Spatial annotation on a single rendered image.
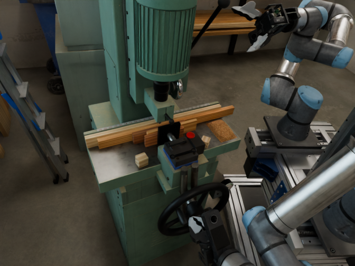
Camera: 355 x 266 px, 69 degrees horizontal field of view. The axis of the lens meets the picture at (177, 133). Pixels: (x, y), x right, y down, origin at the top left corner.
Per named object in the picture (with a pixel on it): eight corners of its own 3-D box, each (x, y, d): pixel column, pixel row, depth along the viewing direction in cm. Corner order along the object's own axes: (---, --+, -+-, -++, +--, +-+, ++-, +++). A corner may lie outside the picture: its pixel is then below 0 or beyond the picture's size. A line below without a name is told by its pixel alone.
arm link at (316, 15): (322, 34, 94) (334, 9, 88) (300, 37, 90) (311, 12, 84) (306, 25, 99) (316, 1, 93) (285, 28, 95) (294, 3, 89)
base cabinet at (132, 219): (128, 271, 151) (121, 208, 102) (103, 193, 187) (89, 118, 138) (195, 240, 167) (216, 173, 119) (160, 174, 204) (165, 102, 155)
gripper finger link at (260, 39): (255, 43, 76) (268, 24, 80) (244, 53, 82) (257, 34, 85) (263, 50, 77) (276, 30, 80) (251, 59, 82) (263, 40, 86)
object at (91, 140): (87, 148, 98) (85, 139, 95) (86, 144, 99) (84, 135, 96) (219, 114, 120) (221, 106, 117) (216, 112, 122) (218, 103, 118)
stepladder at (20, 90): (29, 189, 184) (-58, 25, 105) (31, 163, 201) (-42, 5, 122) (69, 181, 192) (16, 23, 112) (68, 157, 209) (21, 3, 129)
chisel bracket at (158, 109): (156, 126, 98) (157, 108, 92) (143, 105, 107) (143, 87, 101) (174, 122, 101) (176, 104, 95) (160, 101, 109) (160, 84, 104)
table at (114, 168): (106, 217, 85) (104, 207, 81) (86, 153, 104) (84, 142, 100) (251, 164, 108) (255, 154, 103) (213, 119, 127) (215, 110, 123)
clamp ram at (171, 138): (164, 156, 98) (165, 139, 92) (157, 143, 103) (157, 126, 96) (185, 150, 101) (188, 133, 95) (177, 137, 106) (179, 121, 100)
